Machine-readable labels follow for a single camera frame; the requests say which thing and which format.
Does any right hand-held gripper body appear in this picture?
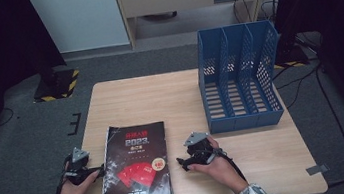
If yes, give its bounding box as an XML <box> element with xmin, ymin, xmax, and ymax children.
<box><xmin>182</xmin><ymin>128</ymin><xmax>227</xmax><ymax>169</ymax></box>

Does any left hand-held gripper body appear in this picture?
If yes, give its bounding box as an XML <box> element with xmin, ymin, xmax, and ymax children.
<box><xmin>60</xmin><ymin>145</ymin><xmax>97</xmax><ymax>188</ymax></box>

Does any black and red magazine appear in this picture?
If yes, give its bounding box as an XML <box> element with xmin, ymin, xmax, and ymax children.
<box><xmin>90</xmin><ymin>118</ymin><xmax>175</xmax><ymax>194</ymax></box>

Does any blue plastic file rack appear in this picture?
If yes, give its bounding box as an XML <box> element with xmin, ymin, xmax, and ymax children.
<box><xmin>190</xmin><ymin>18</ymin><xmax>291</xmax><ymax>136</ymax></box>

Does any person's right hand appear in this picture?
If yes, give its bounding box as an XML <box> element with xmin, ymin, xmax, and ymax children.
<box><xmin>184</xmin><ymin>132</ymin><xmax>244</xmax><ymax>191</ymax></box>

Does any black floor tape mark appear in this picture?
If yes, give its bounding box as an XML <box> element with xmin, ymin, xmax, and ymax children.
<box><xmin>63</xmin><ymin>112</ymin><xmax>85</xmax><ymax>137</ymax></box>

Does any black striped stand base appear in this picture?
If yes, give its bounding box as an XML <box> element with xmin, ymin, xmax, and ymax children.
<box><xmin>270</xmin><ymin>40</ymin><xmax>312</xmax><ymax>71</ymax></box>
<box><xmin>29</xmin><ymin>67</ymin><xmax>84</xmax><ymax>104</ymax></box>

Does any grey tape piece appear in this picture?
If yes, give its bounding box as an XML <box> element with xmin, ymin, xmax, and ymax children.
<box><xmin>304</xmin><ymin>162</ymin><xmax>331</xmax><ymax>177</ymax></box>

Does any white cabinet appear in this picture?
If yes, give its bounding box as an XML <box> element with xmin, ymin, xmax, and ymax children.
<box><xmin>27</xmin><ymin>0</ymin><xmax>131</xmax><ymax>57</ymax></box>

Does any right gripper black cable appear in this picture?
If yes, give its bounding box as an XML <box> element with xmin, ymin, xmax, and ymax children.
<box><xmin>211</xmin><ymin>144</ymin><xmax>249</xmax><ymax>187</ymax></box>

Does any long black floor cable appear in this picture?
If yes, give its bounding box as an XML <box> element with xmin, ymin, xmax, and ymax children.
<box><xmin>312</xmin><ymin>53</ymin><xmax>344</xmax><ymax>191</ymax></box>

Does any black looped cable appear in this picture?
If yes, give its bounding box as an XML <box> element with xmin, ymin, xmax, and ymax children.
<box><xmin>258</xmin><ymin>0</ymin><xmax>283</xmax><ymax>23</ymax></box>

